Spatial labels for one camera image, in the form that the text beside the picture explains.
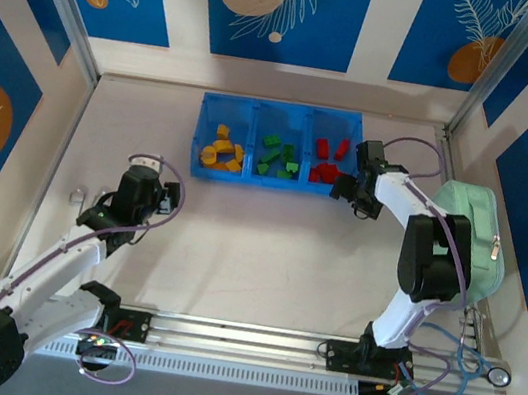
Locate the large red lego brick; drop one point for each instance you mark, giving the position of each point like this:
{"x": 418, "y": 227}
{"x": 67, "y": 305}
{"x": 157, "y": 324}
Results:
{"x": 327, "y": 171}

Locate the red long lego brick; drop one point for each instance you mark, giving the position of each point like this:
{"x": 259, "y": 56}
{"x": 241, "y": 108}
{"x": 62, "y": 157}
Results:
{"x": 342, "y": 150}

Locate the small red lego brick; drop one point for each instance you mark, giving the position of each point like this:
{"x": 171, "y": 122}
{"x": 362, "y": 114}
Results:
{"x": 323, "y": 147}

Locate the yellow arch lego piece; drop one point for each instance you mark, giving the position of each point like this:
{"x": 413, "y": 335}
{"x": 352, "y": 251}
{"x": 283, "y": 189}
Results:
{"x": 204, "y": 154}

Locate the small yellow lego brick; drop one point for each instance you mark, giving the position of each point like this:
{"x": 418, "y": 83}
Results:
{"x": 216, "y": 165}

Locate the green long lego brick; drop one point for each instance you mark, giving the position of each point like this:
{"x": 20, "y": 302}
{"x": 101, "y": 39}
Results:
{"x": 288, "y": 151}
{"x": 292, "y": 166}
{"x": 268, "y": 157}

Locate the small green lego brick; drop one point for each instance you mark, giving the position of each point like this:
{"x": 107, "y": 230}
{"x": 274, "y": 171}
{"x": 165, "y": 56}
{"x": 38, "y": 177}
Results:
{"x": 284, "y": 174}
{"x": 262, "y": 169}

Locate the yellow long lego brick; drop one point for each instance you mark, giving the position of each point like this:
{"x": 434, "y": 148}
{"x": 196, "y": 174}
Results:
{"x": 238, "y": 153}
{"x": 232, "y": 167}

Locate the yellow sloped lego brick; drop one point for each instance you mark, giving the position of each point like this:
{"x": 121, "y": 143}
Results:
{"x": 224, "y": 146}

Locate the green square lego brick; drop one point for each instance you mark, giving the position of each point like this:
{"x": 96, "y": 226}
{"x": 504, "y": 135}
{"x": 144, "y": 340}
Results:
{"x": 272, "y": 140}

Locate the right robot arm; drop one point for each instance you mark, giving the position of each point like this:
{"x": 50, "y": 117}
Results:
{"x": 436, "y": 257}

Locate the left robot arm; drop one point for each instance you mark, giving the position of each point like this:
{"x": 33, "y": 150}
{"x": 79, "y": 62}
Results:
{"x": 43, "y": 272}

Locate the silver scissors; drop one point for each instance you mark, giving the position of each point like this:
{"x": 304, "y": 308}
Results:
{"x": 75, "y": 199}

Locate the blue three-compartment bin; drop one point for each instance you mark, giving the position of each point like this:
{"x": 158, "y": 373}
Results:
{"x": 237, "y": 112}

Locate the mint green zipper pouch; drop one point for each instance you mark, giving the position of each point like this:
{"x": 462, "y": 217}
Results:
{"x": 483, "y": 234}

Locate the blue tube stethoscope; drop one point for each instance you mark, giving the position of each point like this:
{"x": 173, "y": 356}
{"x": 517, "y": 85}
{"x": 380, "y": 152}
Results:
{"x": 498, "y": 377}

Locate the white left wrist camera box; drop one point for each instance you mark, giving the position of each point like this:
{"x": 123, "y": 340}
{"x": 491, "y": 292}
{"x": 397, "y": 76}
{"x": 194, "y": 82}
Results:
{"x": 145, "y": 162}

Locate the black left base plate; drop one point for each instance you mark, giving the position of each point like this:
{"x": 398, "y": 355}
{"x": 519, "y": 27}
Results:
{"x": 138, "y": 326}

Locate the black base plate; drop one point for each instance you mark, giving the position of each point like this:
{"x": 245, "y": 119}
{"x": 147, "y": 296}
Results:
{"x": 338, "y": 357}
{"x": 138, "y": 326}

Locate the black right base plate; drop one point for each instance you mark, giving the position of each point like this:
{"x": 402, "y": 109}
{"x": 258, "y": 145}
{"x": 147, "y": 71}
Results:
{"x": 338, "y": 357}

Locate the aluminium mounting rail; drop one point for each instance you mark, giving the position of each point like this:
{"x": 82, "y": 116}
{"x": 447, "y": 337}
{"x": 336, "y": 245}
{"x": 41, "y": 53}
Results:
{"x": 245, "y": 339}

